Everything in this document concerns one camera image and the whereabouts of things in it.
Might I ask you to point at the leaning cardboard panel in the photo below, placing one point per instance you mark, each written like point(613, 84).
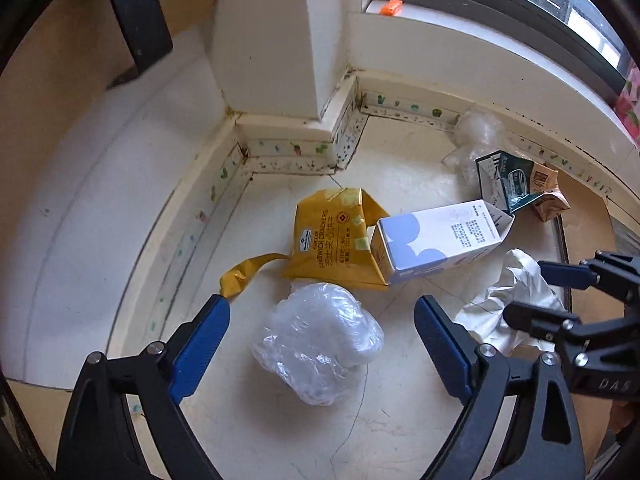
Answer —
point(65, 60)

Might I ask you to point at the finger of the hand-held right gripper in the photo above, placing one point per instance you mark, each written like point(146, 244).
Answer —
point(565, 274)
point(540, 322)

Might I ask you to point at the black stand bar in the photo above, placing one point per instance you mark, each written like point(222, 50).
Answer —
point(140, 15)

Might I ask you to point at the dark green carton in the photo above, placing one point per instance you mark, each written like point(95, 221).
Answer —
point(510, 180)

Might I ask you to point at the brown carton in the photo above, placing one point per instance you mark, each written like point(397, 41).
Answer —
point(545, 180)

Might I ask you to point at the large clear plastic bag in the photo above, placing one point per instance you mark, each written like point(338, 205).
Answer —
point(315, 340)

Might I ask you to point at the small crumpled clear plastic bag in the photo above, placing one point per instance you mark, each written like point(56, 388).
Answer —
point(475, 132)

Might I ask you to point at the white paper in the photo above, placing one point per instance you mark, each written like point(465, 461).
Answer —
point(515, 275)

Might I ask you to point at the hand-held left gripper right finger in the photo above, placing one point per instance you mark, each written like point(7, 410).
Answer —
point(442, 350)

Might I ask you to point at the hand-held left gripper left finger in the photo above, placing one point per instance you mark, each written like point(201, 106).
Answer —
point(200, 350)

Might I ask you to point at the yellow cracker bag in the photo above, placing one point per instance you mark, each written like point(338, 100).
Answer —
point(325, 240)

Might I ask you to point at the white blue milk carton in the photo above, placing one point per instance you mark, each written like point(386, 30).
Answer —
point(435, 240)

